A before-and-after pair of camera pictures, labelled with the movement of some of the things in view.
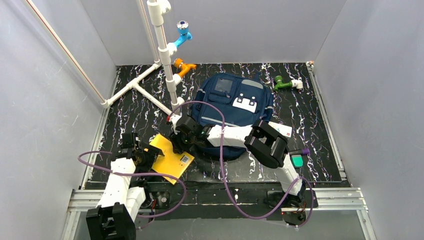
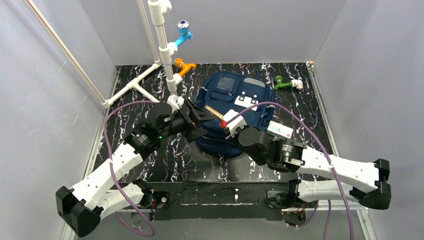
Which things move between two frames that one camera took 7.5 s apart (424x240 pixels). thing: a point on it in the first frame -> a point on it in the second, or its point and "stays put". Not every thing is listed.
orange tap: [178, 62] stays put
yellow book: [173, 164] -> [219, 115]
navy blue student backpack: [246, 101] stays put
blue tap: [183, 28] stays put
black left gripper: [133, 145] -> [193, 119]
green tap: [280, 84] stays put
